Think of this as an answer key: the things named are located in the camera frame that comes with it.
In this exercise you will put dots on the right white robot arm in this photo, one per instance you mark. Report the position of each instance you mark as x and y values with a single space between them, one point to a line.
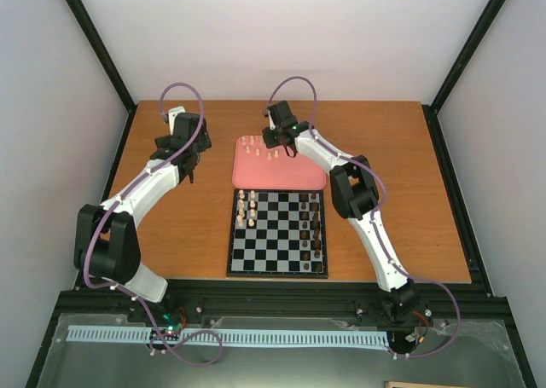
355 198

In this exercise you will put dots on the clear acrylic sheet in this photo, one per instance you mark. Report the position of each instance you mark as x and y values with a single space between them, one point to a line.
474 354

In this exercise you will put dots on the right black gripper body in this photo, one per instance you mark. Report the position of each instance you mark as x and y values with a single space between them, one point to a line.
270 141

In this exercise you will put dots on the light blue cable duct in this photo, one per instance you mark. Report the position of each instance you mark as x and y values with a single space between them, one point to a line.
236 338

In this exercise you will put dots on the black aluminium frame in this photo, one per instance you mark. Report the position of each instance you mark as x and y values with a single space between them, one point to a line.
283 299

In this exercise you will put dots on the black white chess board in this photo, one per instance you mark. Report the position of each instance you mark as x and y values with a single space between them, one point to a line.
270 249

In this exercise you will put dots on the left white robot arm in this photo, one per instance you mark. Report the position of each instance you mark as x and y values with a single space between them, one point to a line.
106 243

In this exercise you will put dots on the brown chess pieces back row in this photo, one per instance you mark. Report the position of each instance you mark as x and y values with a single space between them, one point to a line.
315 225

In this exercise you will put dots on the pink plastic tray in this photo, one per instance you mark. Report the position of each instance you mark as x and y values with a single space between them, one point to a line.
251 171

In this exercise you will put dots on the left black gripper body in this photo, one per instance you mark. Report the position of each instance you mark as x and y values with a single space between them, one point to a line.
205 144

